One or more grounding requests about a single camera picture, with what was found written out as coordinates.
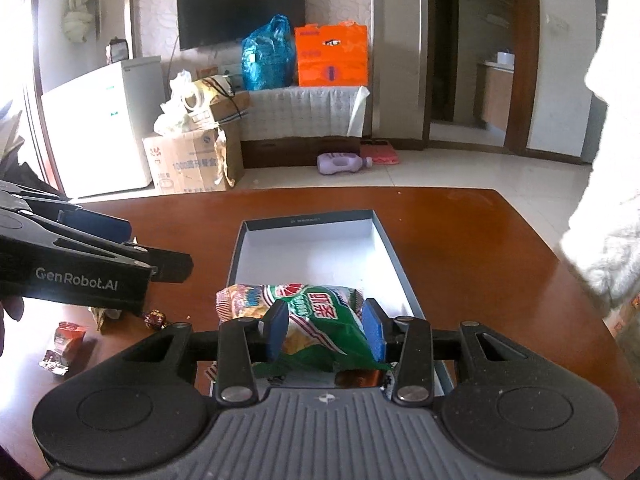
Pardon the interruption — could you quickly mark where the orange gift box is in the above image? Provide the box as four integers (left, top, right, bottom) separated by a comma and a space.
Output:
294, 21, 369, 87

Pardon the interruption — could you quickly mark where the grey cardboard box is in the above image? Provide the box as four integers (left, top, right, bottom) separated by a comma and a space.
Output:
226, 210, 456, 396

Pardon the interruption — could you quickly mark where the orange carton on floor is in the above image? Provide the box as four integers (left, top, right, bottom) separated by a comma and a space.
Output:
615, 295, 640, 341

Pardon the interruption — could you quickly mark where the silver refrigerator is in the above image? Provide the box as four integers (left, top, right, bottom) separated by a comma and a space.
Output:
582, 95, 608, 163

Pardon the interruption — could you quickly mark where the wooden kitchen cabinet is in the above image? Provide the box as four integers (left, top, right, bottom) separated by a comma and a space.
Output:
475, 62, 516, 131

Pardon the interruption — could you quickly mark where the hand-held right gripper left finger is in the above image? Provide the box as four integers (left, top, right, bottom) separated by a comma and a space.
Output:
100, 300, 292, 406

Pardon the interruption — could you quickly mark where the beige tape roll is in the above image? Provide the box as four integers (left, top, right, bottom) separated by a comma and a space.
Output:
182, 77, 236, 113

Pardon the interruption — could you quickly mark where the purple detergent bottle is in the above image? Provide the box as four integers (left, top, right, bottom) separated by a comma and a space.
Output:
316, 152, 373, 177

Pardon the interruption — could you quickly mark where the black cable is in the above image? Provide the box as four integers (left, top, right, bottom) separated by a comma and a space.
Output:
212, 82, 246, 123

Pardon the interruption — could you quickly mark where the red orange snack packet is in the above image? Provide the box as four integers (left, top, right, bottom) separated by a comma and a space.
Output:
40, 321, 86, 376

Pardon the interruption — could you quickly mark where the black item on freezer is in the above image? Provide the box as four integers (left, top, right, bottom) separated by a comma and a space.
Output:
106, 37, 132, 63

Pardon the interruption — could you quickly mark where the dark bundle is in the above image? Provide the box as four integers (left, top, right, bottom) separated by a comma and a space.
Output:
0, 110, 71, 206

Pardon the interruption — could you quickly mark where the white plastic bag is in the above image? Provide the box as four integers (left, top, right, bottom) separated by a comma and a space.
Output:
153, 71, 193, 136

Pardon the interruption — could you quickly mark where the blue plastic bag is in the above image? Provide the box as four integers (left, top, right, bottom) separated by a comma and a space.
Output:
241, 15, 296, 92

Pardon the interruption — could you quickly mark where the clear wrapped snack on table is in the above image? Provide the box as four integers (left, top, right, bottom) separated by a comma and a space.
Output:
90, 306, 123, 333

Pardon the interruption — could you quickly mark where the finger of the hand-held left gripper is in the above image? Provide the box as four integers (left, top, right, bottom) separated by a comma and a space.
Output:
122, 242, 194, 283
57, 208, 132, 244

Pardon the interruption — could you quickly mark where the white chest freezer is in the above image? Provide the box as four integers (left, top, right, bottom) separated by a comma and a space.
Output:
41, 56, 163, 198

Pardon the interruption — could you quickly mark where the large printed cardboard box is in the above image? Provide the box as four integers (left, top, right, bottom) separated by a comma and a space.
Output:
142, 127, 246, 195

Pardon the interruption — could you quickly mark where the cabinet with white cloth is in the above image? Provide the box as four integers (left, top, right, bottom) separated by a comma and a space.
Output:
240, 85, 371, 168

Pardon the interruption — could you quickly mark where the black television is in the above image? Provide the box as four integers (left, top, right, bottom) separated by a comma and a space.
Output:
176, 0, 306, 51

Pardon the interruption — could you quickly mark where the person's left hand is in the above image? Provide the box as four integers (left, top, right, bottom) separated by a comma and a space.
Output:
0, 295, 24, 357

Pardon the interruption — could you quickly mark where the green snack packet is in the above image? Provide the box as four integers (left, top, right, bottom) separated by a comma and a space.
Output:
216, 284, 396, 376

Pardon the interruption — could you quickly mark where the small brown cardboard box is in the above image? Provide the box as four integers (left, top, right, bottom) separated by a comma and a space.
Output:
190, 91, 251, 126

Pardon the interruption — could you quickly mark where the white tied curtain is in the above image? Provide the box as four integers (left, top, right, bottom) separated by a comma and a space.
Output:
62, 0, 98, 43

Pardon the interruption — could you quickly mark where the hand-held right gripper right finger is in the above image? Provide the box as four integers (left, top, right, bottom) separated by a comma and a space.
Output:
362, 299, 566, 407

